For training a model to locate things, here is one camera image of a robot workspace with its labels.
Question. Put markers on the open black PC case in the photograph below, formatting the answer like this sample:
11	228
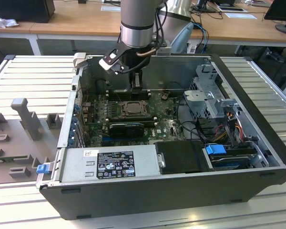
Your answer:
157	198

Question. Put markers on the grey parts rack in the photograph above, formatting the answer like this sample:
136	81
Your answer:
26	119

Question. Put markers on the wooden desk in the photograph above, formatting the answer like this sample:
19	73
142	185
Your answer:
240	31
74	21

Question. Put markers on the blue card retention clip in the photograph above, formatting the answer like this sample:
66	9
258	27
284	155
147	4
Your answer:
73	132
71	141
76	107
74	123

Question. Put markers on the grey power supply unit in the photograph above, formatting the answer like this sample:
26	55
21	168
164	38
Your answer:
74	164

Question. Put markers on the black computer monitor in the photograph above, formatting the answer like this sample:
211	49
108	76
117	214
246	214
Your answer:
280	9

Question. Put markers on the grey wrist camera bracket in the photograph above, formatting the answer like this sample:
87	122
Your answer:
164	50

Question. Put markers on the black graphics card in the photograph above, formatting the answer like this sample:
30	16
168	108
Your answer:
126	130

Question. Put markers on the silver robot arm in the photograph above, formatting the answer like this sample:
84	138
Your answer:
135	23

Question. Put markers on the blue case latch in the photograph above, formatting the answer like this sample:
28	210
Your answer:
43	169

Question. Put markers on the hard disk in blue carrier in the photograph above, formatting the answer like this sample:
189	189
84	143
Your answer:
215	152

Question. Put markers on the silver coin battery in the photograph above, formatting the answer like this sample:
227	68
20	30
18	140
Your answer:
164	96

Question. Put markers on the green motherboard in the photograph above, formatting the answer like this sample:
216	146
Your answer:
162	133

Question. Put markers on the CPU socket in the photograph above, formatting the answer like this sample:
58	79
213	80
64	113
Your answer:
123	105

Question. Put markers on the black computer tower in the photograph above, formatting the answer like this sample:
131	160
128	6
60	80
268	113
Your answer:
21	10

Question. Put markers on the black RAM slot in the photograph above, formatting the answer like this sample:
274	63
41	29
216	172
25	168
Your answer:
124	92
133	117
124	96
124	99

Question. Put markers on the crumpled white paper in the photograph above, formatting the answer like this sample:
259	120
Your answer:
4	22

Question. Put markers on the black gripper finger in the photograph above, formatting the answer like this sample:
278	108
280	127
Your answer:
140	81
133	81

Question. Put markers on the metal drive cage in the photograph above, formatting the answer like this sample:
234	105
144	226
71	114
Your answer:
200	95

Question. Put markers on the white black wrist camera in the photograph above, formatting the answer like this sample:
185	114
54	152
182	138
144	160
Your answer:
109	60

